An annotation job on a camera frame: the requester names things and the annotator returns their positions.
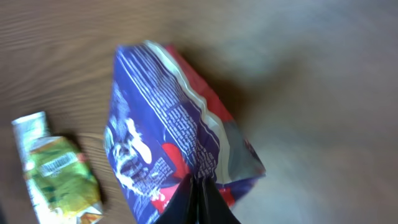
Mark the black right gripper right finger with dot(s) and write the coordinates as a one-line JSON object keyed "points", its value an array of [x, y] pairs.
{"points": [[212, 209]]}

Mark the green yellow sachet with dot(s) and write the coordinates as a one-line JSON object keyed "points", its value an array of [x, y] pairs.
{"points": [[61, 186]]}

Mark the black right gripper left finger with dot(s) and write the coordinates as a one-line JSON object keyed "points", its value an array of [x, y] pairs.
{"points": [[182, 208]]}

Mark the purple snack packet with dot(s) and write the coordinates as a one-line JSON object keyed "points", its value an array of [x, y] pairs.
{"points": [[165, 122]]}

